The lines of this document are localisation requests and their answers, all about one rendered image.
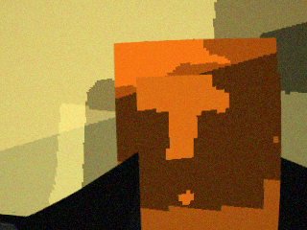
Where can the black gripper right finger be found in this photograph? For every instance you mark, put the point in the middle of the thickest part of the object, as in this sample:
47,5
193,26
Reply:
292,196

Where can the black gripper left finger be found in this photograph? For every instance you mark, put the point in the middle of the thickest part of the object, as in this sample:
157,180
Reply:
110,202

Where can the yellow panel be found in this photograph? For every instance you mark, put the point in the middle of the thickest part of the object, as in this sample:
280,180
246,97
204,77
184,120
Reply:
57,82

